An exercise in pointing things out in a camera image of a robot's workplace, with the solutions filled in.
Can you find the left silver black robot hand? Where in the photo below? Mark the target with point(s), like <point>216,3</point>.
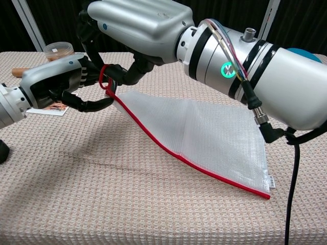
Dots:
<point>51,76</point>

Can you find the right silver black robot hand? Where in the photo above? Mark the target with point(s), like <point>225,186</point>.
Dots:
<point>143,25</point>

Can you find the clear mesh bag red zipper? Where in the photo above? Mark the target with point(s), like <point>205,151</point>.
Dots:
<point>204,132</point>

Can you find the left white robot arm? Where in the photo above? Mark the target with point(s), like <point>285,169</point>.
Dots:
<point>10,106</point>

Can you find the clear jar brown contents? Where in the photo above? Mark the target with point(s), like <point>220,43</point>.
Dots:
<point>57,51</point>

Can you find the printed photo card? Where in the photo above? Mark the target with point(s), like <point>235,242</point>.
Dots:
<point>57,108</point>

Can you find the wooden rolling pin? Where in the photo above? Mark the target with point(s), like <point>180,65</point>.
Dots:
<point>18,72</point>

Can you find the black curtain panel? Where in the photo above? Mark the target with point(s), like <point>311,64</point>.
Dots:
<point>224,12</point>
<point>10,25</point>
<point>304,23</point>
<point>58,20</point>

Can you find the beige woven tablecloth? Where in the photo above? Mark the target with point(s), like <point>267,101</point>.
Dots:
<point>127,199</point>

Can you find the large teal disc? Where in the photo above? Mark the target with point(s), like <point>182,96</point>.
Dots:
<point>306,54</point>

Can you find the aluminium frame post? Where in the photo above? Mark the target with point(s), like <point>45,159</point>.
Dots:
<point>269,18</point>
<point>28,23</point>

